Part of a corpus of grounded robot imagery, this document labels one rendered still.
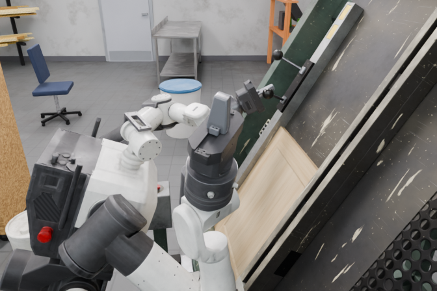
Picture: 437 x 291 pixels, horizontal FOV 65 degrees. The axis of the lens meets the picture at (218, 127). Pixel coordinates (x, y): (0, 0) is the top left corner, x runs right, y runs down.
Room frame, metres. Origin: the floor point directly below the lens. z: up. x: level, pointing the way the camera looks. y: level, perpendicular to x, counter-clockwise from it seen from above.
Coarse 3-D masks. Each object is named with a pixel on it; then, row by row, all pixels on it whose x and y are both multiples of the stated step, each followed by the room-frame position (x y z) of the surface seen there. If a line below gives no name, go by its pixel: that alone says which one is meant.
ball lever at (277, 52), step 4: (276, 52) 1.17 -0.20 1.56; (280, 52) 1.17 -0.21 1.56; (272, 56) 1.18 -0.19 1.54; (276, 56) 1.17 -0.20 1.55; (280, 56) 1.17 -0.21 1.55; (284, 60) 1.17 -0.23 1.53; (288, 60) 1.17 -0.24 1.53; (292, 64) 1.16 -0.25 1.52; (296, 64) 1.16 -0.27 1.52; (300, 68) 1.15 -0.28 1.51; (304, 68) 1.14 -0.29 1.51; (300, 72) 1.14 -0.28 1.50
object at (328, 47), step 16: (352, 16) 1.15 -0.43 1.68; (336, 32) 1.14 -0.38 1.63; (320, 48) 1.16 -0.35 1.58; (336, 48) 1.14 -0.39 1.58; (320, 64) 1.13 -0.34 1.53; (304, 80) 1.12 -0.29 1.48; (304, 96) 1.12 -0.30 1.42; (288, 112) 1.12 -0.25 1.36; (272, 128) 1.11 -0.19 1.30; (256, 144) 1.14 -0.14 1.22; (256, 160) 1.10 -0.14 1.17; (240, 176) 1.09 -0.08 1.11
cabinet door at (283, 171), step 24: (288, 144) 1.00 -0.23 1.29; (264, 168) 1.03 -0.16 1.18; (288, 168) 0.92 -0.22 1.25; (312, 168) 0.83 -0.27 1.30; (240, 192) 1.06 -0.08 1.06; (264, 192) 0.95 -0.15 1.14; (288, 192) 0.85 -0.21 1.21; (240, 216) 0.97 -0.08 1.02; (264, 216) 0.87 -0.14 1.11; (240, 240) 0.89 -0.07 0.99; (264, 240) 0.79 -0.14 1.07; (240, 264) 0.81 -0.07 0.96
